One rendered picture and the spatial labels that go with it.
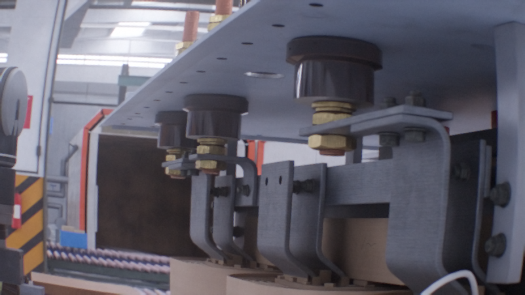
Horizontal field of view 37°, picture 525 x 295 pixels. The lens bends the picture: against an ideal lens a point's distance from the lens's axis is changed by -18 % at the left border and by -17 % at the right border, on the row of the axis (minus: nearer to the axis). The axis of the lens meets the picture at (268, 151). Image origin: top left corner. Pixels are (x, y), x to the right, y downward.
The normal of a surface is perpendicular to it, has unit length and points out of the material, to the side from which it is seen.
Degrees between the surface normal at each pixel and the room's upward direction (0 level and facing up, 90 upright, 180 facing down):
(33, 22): 90
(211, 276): 90
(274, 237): 90
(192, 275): 90
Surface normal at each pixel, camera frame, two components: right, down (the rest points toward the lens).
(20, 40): 0.29, -0.06
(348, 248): -0.95, -0.07
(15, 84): 0.99, -0.03
